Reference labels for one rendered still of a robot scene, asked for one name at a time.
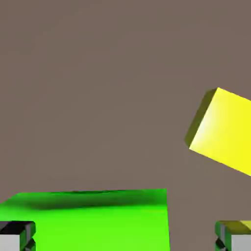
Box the large green box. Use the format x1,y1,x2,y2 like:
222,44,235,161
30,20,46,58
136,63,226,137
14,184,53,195
0,188,171,251

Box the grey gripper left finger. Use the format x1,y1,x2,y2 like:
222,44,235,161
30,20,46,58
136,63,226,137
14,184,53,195
0,221,36,251

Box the large yellow box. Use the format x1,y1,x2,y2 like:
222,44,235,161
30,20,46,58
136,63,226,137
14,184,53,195
184,87,251,176

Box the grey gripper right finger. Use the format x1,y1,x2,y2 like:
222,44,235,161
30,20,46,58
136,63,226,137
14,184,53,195
215,220,251,251

